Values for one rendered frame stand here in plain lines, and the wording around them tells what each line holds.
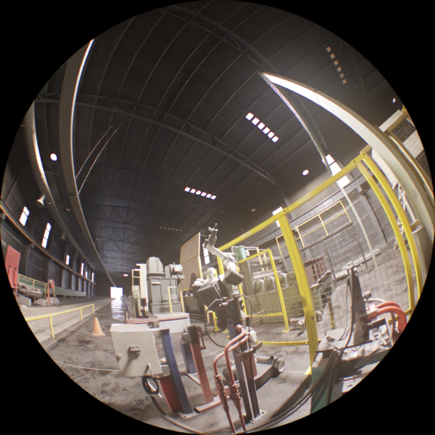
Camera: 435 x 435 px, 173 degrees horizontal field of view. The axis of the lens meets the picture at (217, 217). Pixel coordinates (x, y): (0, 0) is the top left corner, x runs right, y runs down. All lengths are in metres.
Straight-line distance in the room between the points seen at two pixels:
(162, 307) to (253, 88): 12.21
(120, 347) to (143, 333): 0.21
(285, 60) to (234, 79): 3.82
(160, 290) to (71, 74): 5.92
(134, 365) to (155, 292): 4.29
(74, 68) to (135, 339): 3.15
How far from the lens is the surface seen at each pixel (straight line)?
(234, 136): 11.29
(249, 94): 10.56
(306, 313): 1.55
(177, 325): 4.75
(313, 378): 0.75
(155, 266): 5.46
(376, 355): 0.74
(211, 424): 1.54
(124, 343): 1.14
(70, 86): 2.86
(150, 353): 1.18
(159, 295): 5.32
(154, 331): 1.18
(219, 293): 1.28
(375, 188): 1.48
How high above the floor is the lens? 1.22
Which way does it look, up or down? 29 degrees up
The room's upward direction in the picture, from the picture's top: 11 degrees counter-clockwise
